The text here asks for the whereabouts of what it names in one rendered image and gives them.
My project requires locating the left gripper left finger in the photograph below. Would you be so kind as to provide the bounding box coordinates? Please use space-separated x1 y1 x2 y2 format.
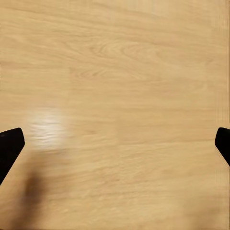
0 127 25 185

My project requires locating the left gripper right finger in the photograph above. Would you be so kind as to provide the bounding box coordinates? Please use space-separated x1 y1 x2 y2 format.
215 127 230 165

